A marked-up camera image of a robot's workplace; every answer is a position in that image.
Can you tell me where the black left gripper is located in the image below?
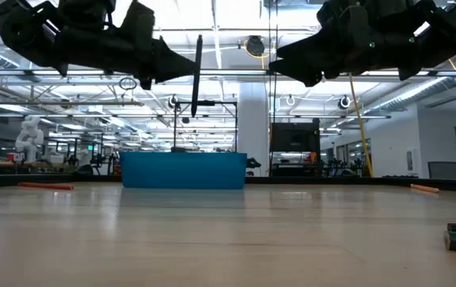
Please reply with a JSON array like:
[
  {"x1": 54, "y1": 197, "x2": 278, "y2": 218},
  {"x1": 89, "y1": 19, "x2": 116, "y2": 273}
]
[{"x1": 104, "y1": 0, "x2": 199, "y2": 91}]

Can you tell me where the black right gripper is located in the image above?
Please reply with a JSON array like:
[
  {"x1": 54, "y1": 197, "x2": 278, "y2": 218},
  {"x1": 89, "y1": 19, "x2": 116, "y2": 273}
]
[{"x1": 269, "y1": 0, "x2": 376, "y2": 88}]

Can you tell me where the black pen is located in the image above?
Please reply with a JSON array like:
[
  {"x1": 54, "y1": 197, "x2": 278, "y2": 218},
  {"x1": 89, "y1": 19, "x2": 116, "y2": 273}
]
[{"x1": 190, "y1": 33, "x2": 204, "y2": 119}]

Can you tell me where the black screen on stand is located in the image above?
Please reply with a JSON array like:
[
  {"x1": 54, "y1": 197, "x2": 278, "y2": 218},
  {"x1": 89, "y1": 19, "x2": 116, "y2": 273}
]
[{"x1": 269, "y1": 121, "x2": 321, "y2": 153}]

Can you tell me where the blue plastic bin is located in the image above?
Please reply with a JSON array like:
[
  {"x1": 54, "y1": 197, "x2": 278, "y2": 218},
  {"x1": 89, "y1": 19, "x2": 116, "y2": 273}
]
[{"x1": 119, "y1": 151, "x2": 249, "y2": 190}]

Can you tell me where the white humanoid robot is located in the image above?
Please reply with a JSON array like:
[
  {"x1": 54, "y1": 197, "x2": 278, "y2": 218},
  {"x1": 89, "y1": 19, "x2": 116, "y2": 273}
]
[{"x1": 14, "y1": 115, "x2": 45, "y2": 163}]

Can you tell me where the red pencil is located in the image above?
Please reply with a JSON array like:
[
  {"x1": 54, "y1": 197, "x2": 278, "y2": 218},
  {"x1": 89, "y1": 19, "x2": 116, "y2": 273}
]
[{"x1": 18, "y1": 182, "x2": 75, "y2": 191}]

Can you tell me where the orange pencil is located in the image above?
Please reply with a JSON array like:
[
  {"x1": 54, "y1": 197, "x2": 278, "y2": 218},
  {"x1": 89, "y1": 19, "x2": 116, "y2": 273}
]
[{"x1": 409, "y1": 183, "x2": 441, "y2": 195}]

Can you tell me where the hanging black cable loop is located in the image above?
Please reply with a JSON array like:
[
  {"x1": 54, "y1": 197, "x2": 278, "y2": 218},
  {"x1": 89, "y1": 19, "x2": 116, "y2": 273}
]
[{"x1": 118, "y1": 77, "x2": 138, "y2": 92}]

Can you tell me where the black metal frame rig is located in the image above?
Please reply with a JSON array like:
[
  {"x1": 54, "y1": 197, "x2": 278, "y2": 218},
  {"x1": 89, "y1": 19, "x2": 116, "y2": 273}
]
[{"x1": 171, "y1": 99, "x2": 239, "y2": 153}]

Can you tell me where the yellow hanging cable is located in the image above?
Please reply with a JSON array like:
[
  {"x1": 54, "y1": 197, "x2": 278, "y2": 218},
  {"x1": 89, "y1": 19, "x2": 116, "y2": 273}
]
[{"x1": 347, "y1": 73, "x2": 375, "y2": 179}]

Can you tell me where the black aluminium table frame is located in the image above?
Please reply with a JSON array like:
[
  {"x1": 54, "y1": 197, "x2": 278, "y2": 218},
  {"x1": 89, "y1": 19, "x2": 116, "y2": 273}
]
[{"x1": 0, "y1": 173, "x2": 456, "y2": 194}]

